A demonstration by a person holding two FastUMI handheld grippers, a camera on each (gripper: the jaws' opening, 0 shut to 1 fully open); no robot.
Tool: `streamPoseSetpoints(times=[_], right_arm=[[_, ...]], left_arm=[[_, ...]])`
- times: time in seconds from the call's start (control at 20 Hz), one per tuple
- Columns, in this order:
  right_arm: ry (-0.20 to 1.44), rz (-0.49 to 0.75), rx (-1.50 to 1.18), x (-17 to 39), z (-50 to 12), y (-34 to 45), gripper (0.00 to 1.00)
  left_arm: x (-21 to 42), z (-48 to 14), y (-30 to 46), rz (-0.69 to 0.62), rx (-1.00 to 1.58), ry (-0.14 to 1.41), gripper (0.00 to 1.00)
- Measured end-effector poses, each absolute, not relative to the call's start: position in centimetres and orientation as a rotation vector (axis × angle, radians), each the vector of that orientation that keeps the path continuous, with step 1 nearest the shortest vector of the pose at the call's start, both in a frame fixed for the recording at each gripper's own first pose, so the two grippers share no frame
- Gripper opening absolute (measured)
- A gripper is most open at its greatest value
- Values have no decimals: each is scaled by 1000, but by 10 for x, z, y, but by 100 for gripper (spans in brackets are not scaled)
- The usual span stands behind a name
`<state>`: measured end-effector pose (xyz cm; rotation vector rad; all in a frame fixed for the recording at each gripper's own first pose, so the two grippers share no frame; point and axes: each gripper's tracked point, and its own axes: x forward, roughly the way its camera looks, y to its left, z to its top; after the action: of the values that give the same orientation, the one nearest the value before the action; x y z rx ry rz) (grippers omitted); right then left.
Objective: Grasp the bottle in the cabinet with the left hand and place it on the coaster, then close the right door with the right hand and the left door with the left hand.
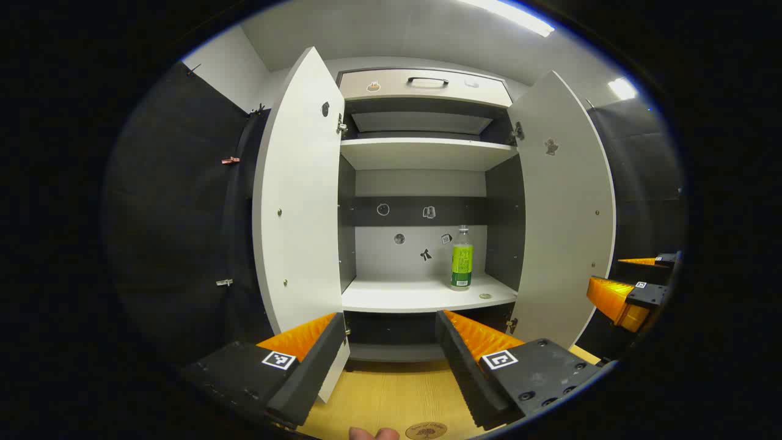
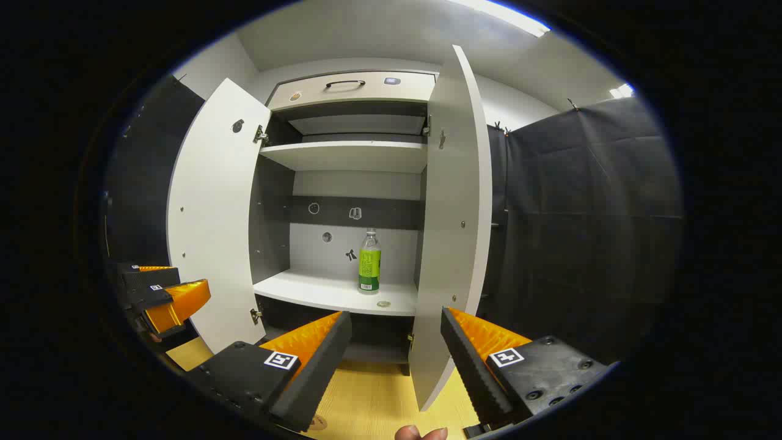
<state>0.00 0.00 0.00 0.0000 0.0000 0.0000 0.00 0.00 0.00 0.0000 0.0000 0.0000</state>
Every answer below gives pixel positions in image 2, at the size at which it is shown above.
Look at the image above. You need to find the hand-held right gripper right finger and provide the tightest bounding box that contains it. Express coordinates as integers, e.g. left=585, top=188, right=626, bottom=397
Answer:
left=440, top=307, right=612, bottom=431

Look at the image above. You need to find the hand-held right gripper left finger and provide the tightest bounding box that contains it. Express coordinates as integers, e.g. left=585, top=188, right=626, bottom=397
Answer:
left=186, top=310, right=353, bottom=433

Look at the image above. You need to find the grey cabinet door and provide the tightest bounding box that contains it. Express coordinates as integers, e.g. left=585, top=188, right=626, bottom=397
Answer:
left=408, top=44, right=493, bottom=412
left=166, top=78, right=272, bottom=355

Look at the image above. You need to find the green bottle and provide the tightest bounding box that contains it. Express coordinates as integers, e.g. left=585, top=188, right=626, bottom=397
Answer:
left=358, top=228, right=382, bottom=295

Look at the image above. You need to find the white cabinet shelf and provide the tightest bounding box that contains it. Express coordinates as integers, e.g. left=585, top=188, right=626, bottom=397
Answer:
left=260, top=141, right=428, bottom=174
left=252, top=269, right=419, bottom=317

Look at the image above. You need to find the grey cabinet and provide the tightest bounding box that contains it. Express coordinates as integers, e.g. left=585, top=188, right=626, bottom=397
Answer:
left=247, top=69, right=440, bottom=376

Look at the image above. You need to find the grey cabinet drawer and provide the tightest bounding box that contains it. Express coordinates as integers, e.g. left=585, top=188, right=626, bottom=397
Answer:
left=267, top=71, right=437, bottom=112

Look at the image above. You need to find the long ceiling light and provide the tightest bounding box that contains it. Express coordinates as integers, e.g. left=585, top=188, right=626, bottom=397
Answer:
left=449, top=0, right=550, bottom=39

